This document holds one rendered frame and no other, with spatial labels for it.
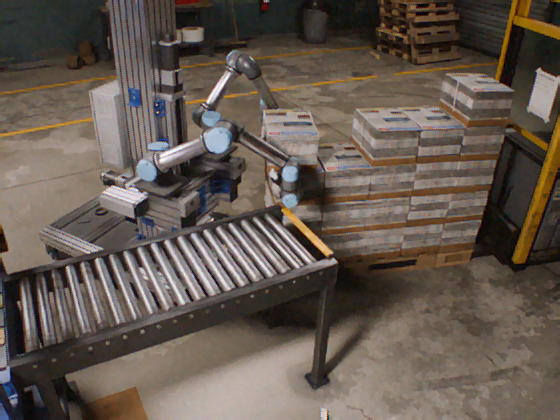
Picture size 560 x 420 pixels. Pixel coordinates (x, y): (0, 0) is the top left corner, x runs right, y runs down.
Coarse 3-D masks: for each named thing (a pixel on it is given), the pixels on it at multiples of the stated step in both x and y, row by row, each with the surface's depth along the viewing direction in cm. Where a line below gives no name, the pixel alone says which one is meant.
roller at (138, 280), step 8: (128, 256) 209; (128, 264) 205; (136, 264) 205; (136, 272) 200; (136, 280) 196; (144, 280) 197; (136, 288) 193; (144, 288) 191; (144, 296) 188; (144, 304) 185; (152, 304) 184; (152, 312) 180
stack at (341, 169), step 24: (336, 144) 309; (336, 168) 280; (360, 168) 282; (384, 168) 285; (408, 168) 289; (432, 168) 292; (312, 192) 284; (336, 192) 287; (360, 192) 290; (312, 216) 292; (336, 216) 296; (360, 216) 299; (384, 216) 304; (408, 216) 308; (432, 216) 311; (336, 240) 306; (360, 240) 311; (384, 240) 314; (408, 240) 318; (432, 240) 323; (360, 264) 321; (432, 264) 335
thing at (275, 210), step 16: (272, 208) 246; (208, 224) 232; (224, 224) 233; (144, 240) 219; (160, 240) 220; (176, 240) 224; (80, 256) 207; (96, 256) 208; (16, 272) 196; (32, 272) 197; (48, 272) 199; (64, 272) 203; (80, 272) 207; (112, 272) 215; (16, 288) 195; (32, 288) 199; (48, 288) 202
